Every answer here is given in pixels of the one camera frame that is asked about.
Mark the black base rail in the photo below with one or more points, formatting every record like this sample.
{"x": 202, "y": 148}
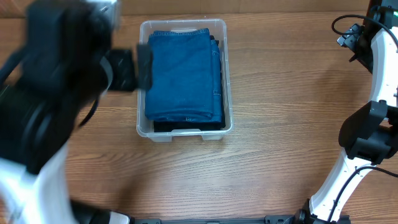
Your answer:
{"x": 269, "y": 219}

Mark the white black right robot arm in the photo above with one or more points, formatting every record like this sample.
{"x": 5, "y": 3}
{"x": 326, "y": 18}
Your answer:
{"x": 369, "y": 135}

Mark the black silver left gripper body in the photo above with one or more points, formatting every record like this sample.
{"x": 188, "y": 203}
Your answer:
{"x": 120, "y": 69}

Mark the clear plastic storage bin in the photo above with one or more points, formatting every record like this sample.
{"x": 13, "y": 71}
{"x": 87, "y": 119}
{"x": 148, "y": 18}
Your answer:
{"x": 218, "y": 29}

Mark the blue denim jeans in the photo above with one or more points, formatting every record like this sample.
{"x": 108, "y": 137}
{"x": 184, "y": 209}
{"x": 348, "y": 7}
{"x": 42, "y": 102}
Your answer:
{"x": 186, "y": 78}

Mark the black cloth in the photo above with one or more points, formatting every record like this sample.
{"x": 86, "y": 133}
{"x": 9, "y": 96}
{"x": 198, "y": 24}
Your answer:
{"x": 166, "y": 126}
{"x": 217, "y": 123}
{"x": 216, "y": 40}

